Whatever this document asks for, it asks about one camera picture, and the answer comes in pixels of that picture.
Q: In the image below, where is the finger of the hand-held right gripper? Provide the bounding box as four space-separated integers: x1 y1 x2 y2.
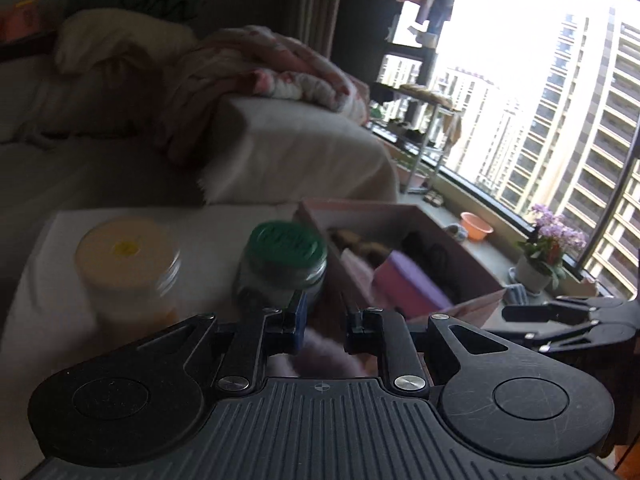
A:
482 323 632 354
501 296 627 325

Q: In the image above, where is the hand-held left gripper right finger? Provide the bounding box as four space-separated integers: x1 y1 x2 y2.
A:
344 308 509 391

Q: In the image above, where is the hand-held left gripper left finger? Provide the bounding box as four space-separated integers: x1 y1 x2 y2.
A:
132 291 308 395

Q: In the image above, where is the purple fuzzy towel band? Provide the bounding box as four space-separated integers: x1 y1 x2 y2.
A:
265 327 368 380

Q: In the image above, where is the purple block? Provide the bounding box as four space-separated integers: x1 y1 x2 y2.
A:
372 251 453 317

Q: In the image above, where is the pink cardboard box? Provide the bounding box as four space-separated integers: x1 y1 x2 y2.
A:
292 199 506 331

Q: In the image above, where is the brown plush hair accessory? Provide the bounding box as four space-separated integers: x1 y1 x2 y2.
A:
327 227 396 266

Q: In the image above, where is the black fabric hair accessory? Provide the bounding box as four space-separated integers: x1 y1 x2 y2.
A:
400 230 463 301

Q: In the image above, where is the grey slippers pair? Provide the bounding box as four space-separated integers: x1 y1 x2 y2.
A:
502 282 529 306

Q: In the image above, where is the purple orchid in white pot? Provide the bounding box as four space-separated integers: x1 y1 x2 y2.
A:
515 203 588 295

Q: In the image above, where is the green lid glass jar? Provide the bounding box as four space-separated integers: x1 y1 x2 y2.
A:
232 221 328 321

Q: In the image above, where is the orange plastic basin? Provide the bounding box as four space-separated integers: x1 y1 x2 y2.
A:
460 211 495 242

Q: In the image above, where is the potted green plant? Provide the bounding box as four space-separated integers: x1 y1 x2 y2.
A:
397 160 431 191

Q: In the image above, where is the yellow-lid glass jar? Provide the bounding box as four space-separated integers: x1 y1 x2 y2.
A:
75 217 182 331

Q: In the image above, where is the metal shoe rack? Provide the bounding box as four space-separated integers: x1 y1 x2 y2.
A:
370 82 463 193

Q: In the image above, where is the pink floral blanket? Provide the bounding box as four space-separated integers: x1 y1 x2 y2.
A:
155 25 373 166

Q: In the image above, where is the beige curtain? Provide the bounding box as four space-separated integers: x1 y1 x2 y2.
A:
300 0 351 61

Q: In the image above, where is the beige pillow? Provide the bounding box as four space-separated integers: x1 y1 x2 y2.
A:
52 7 201 78

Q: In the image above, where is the orange toy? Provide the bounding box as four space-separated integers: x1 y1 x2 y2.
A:
0 0 41 43

